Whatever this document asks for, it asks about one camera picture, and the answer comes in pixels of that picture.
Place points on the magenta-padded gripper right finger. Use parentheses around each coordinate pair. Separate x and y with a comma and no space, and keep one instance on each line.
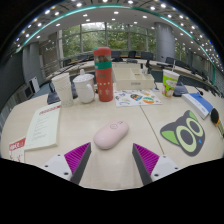
(165,166)

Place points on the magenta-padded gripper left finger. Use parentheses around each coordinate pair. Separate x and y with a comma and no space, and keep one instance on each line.
(56,165)

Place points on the pink computer mouse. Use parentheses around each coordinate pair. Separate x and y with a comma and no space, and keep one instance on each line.
(110,134)

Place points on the cat-shaped black green mouse pad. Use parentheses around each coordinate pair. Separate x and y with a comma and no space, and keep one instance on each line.
(181,125)

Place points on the cream booklet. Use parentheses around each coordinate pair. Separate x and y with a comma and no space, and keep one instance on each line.
(43,128)

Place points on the red and white leaflet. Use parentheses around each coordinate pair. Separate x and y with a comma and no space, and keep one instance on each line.
(17,150)

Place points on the dark conference microphone unit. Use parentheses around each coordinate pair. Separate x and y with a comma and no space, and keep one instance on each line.
(52,97)
(180,90)

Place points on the black handheld microphone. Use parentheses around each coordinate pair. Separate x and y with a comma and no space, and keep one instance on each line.
(215,116)

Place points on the blue and white book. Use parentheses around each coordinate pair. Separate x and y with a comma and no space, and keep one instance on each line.
(198,103)

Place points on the colourful sticker sheet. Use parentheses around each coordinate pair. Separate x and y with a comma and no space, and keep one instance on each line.
(136,98)

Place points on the white lidded mug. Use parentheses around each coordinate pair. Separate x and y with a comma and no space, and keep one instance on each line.
(83,88)

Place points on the green printed cup with straw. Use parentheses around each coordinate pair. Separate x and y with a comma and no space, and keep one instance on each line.
(170,83)

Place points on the red drink bottle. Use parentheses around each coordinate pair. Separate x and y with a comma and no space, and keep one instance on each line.
(104,80)

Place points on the dark office chairs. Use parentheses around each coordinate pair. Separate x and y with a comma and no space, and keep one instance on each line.
(146,55)

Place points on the ceiling lights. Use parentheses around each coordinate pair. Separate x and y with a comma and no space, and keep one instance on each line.
(116,12)

